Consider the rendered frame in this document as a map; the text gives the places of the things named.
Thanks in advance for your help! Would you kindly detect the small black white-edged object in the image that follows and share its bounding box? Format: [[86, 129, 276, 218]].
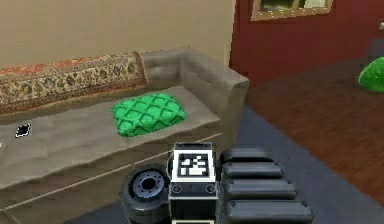
[[15, 123, 32, 139]]

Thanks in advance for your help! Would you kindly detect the gold framed wall picture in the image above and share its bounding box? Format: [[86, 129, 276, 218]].
[[250, 0, 334, 22]]

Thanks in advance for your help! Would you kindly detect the patterned rolled rug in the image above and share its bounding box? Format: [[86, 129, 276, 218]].
[[0, 50, 149, 115]]

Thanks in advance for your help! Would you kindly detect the green patterned cushion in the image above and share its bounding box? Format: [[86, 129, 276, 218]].
[[111, 92, 187, 138]]

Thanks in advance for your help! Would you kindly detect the grey brown sofa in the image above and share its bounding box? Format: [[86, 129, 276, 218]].
[[0, 47, 251, 224]]

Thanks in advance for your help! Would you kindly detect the bright green rounded object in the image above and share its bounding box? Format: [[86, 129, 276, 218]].
[[357, 56, 384, 94]]

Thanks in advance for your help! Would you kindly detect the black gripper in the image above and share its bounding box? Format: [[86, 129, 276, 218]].
[[119, 163, 172, 224]]

